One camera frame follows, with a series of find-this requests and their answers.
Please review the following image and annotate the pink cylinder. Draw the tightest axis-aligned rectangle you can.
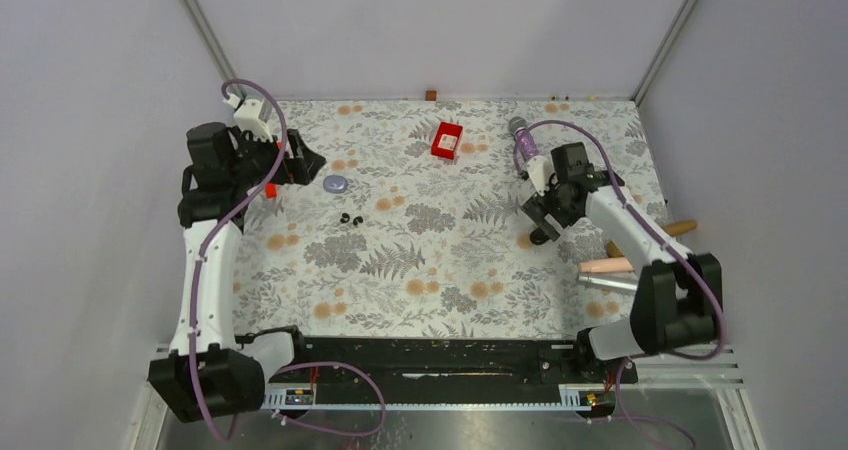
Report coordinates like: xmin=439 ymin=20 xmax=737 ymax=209
xmin=578 ymin=257 xmax=634 ymax=274

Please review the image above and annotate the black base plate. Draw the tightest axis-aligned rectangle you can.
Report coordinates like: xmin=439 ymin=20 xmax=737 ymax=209
xmin=273 ymin=337 xmax=638 ymax=407

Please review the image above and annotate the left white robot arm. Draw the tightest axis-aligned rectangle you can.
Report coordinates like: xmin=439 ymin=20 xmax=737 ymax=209
xmin=148 ymin=122 xmax=326 ymax=423

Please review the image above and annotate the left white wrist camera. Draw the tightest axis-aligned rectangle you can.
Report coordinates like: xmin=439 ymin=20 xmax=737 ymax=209
xmin=223 ymin=93 xmax=274 ymax=142

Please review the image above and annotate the silver metal cylinder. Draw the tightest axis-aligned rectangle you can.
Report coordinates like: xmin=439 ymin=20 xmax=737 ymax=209
xmin=577 ymin=273 xmax=638 ymax=295

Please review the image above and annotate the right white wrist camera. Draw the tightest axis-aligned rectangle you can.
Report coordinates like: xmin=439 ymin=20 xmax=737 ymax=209
xmin=525 ymin=154 xmax=554 ymax=196

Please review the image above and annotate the black earbud case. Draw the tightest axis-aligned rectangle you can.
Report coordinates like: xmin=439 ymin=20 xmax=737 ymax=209
xmin=529 ymin=228 xmax=549 ymax=246

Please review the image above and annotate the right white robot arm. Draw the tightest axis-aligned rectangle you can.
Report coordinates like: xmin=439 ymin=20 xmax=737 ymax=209
xmin=515 ymin=143 xmax=726 ymax=382

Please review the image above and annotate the lavender earbud charging case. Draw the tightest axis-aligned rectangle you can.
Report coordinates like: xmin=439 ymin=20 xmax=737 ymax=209
xmin=322 ymin=174 xmax=349 ymax=194

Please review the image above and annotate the red open box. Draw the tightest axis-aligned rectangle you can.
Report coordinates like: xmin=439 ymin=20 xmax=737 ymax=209
xmin=430 ymin=122 xmax=463 ymax=161

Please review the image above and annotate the floral patterned mat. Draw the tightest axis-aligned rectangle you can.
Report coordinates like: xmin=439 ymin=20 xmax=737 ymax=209
xmin=233 ymin=101 xmax=669 ymax=338

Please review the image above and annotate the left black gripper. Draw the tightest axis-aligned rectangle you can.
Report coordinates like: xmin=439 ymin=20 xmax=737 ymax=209
xmin=230 ymin=124 xmax=325 ymax=189

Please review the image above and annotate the purple glitter microphone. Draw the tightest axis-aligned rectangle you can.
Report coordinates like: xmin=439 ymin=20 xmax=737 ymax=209
xmin=508 ymin=116 xmax=540 ymax=172

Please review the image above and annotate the wooden handle stick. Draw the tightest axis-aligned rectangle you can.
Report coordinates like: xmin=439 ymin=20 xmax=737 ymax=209
xmin=605 ymin=220 xmax=698 ymax=258

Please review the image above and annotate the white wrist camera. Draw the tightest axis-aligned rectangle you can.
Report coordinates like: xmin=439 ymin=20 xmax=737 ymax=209
xmin=223 ymin=93 xmax=274 ymax=142
xmin=525 ymin=154 xmax=554 ymax=196

